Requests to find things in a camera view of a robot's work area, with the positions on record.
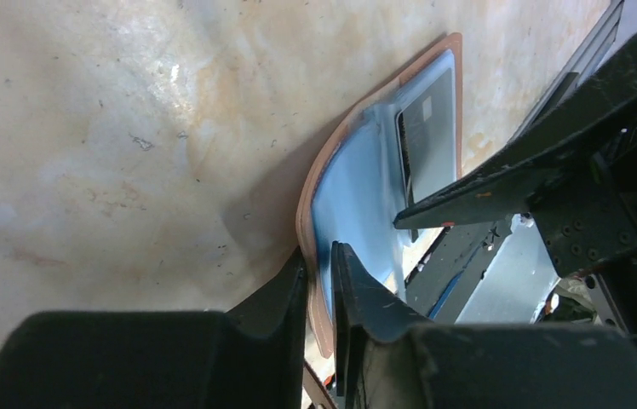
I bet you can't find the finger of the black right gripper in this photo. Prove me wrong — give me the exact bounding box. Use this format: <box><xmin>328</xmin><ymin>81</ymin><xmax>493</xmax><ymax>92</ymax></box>
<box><xmin>393</xmin><ymin>32</ymin><xmax>637</xmax><ymax>229</ymax></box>

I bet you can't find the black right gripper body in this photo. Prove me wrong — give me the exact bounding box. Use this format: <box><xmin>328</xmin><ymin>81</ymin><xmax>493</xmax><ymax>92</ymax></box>
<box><xmin>532</xmin><ymin>119</ymin><xmax>637</xmax><ymax>334</ymax></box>

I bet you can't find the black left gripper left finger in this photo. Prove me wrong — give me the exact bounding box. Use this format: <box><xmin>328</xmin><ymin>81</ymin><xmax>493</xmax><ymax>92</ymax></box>
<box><xmin>0</xmin><ymin>252</ymin><xmax>308</xmax><ymax>408</ymax></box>

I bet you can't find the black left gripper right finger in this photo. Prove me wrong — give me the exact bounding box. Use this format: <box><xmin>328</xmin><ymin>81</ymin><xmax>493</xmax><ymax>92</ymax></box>
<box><xmin>330</xmin><ymin>242</ymin><xmax>637</xmax><ymax>408</ymax></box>

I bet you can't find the black VIP credit card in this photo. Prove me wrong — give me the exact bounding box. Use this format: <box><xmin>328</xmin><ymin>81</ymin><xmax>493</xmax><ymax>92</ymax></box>
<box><xmin>394</xmin><ymin>66</ymin><xmax>458</xmax><ymax>244</ymax></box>

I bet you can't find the brown leather card holder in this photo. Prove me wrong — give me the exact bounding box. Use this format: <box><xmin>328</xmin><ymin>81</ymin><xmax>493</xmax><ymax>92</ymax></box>
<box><xmin>296</xmin><ymin>32</ymin><xmax>463</xmax><ymax>358</ymax></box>

